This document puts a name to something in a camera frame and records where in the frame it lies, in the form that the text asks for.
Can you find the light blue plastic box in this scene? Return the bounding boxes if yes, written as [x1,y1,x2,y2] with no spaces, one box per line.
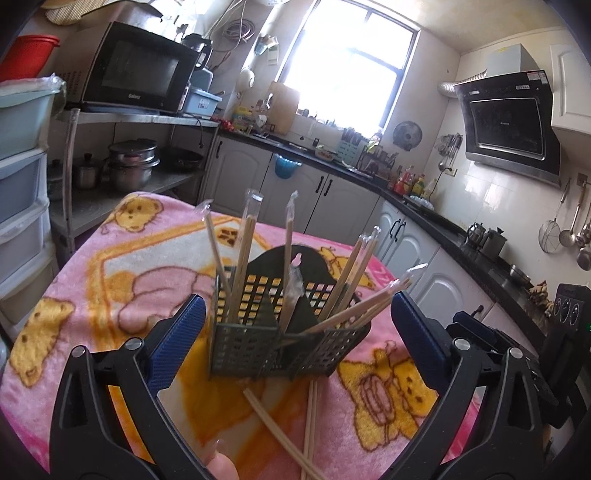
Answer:
[181,88,222,116]

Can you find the blue hanging basin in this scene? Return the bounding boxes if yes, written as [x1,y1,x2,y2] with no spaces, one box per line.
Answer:
[274,154,302,180]

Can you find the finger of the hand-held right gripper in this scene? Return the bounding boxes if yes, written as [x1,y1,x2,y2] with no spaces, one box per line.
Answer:
[445,310,513,355]

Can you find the hanging steel ladle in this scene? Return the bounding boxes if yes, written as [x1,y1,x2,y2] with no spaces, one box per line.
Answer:
[558,198,583,246]

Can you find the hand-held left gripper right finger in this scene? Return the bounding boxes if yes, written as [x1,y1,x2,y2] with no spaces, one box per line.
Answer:
[390,292,548,480]

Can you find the bunch of chopsticks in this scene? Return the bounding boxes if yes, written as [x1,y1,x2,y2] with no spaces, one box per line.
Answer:
[196,188,428,342]

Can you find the black wok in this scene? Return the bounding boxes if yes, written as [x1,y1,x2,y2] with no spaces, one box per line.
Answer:
[159,147,204,172]

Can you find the pink bear printed blanket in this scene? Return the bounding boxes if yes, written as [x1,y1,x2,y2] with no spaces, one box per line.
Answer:
[0,191,481,480]

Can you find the black wire spice rack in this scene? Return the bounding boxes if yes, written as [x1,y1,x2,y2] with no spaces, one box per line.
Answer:
[360,143,400,174]

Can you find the black plastic utensil basket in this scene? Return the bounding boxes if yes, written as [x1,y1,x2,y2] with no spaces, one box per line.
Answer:
[209,244,372,381]

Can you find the kitchen window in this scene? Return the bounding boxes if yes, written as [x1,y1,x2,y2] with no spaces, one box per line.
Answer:
[277,0,421,134]

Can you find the red plastic basin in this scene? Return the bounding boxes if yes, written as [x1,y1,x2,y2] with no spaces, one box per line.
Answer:
[0,34,61,81]

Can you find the round grey wall fan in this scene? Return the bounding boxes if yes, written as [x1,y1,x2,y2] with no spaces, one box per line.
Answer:
[392,121,423,151]

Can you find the round wire strainer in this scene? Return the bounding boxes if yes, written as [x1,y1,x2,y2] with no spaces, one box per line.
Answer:
[538,180,571,254]

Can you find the hanging kitchen tools rack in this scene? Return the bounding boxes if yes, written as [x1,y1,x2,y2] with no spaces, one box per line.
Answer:
[436,134,465,169]

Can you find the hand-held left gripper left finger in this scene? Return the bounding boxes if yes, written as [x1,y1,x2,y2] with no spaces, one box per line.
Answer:
[48,294,218,480]

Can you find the black range hood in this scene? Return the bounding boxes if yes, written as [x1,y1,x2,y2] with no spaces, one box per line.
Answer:
[455,44,561,188]

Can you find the coiled white cable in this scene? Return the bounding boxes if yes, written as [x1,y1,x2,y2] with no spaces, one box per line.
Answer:
[224,18,257,44]

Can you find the small steel lidded pot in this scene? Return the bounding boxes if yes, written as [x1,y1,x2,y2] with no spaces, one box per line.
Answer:
[74,154,105,190]

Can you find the light blue plastic tub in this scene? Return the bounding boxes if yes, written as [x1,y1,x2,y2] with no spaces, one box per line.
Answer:
[0,76,63,160]

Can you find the wooden cutting board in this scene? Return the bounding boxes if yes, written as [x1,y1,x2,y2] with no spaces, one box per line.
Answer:
[268,82,301,134]

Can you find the black microwave oven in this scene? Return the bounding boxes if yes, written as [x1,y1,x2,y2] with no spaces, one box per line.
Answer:
[81,21,200,116]

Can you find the plastic drawer cabinet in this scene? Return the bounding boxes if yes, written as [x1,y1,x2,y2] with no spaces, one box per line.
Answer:
[0,148,58,324]

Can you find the cluster of sauce bottles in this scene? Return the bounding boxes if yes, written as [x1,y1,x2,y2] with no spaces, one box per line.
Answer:
[392,166,428,197]

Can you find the stacked steel pots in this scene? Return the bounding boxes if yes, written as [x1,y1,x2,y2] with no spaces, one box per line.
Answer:
[106,140,161,192]

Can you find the metal shelf rack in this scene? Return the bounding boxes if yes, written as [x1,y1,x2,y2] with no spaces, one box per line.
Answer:
[48,108,220,259]

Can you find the silver exhaust duct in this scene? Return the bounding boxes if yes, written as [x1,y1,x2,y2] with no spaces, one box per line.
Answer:
[438,74,488,99]

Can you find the person's left hand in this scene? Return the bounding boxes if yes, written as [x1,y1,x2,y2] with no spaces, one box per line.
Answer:
[203,451,241,480]

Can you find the white upper cabinet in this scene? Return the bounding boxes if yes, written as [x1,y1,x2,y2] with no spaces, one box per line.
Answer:
[549,44,591,139]

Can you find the steel bowl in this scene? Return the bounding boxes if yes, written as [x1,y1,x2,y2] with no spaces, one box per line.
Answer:
[508,265,534,287]

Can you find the hanging steel spoons cluster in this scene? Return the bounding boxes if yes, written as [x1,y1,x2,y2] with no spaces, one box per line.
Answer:
[575,217,591,272]

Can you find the ginger roots pile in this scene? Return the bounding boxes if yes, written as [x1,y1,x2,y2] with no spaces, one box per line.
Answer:
[529,281,555,315]

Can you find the chopstick pair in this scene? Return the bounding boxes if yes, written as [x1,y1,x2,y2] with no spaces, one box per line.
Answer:
[242,388,331,480]

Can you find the light blue knife block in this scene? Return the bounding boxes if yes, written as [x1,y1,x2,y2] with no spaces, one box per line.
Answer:
[337,127,370,164]

